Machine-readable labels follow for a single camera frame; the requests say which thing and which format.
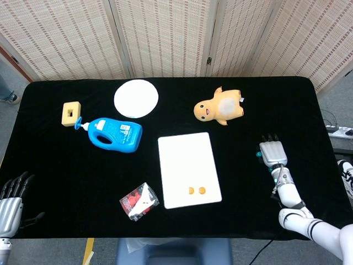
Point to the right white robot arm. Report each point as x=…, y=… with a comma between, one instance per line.
x=289, y=193

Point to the dark side table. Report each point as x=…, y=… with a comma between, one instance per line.
x=342, y=145

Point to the yellow plush toy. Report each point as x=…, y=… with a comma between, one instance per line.
x=218, y=106

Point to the orange button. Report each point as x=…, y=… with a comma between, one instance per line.
x=191, y=190
x=202, y=190

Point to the clear bag red items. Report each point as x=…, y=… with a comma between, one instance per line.
x=139, y=205

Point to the black and white sneaker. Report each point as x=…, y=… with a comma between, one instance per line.
x=347, y=176

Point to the black tablecloth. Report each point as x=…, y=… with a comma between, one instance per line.
x=82, y=171

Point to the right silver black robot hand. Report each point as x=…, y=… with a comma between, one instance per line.
x=273, y=151

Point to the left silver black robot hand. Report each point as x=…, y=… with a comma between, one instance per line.
x=9, y=208

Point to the person leg with shoe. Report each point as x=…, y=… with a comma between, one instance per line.
x=5, y=89

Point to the teal button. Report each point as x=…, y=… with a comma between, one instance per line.
x=258, y=154

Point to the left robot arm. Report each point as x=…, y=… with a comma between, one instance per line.
x=4, y=248

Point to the blue grey chair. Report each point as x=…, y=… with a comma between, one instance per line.
x=176, y=252

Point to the yellow floor tape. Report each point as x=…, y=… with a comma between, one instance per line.
x=88, y=252

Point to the white power strip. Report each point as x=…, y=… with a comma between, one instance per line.
x=340, y=131

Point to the woven bamboo folding screen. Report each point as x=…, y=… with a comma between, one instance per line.
x=165, y=36

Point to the yellow sponge block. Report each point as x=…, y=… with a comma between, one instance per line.
x=71, y=111

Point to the white rectangular board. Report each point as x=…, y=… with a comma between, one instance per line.
x=189, y=165

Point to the white round plate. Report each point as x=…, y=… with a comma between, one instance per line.
x=136, y=98

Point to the blue detergent pump bottle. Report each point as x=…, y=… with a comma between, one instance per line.
x=115, y=135

